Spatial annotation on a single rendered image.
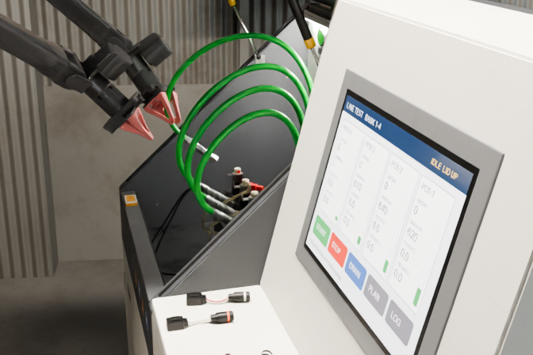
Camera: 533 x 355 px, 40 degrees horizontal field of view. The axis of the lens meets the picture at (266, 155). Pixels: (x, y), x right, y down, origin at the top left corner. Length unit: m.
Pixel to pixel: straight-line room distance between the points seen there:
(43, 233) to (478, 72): 2.93
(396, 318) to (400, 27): 0.42
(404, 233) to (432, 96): 0.19
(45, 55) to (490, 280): 1.04
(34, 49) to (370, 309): 0.87
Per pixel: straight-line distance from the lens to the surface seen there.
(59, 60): 1.59
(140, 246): 1.75
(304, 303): 1.29
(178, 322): 1.36
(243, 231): 1.45
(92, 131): 3.60
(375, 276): 1.06
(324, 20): 1.87
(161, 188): 2.09
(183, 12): 3.47
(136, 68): 1.87
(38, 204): 3.59
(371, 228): 1.09
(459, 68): 0.97
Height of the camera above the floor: 1.70
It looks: 19 degrees down
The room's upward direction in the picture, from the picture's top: 1 degrees clockwise
